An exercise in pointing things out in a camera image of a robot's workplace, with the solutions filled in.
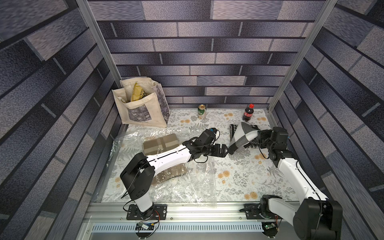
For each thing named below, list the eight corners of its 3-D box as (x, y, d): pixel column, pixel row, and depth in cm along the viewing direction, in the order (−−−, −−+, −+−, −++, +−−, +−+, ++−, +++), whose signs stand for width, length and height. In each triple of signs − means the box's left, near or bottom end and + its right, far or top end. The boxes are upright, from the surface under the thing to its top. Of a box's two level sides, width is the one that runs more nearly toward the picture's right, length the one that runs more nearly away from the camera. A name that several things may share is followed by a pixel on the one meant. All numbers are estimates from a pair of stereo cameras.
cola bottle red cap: (242, 121, 114) (247, 110, 104) (241, 115, 119) (245, 103, 108) (250, 121, 114) (256, 110, 104) (248, 115, 119) (253, 103, 108)
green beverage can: (197, 119, 114) (198, 110, 106) (197, 113, 118) (198, 104, 110) (205, 119, 114) (206, 110, 106) (205, 113, 118) (206, 104, 110)
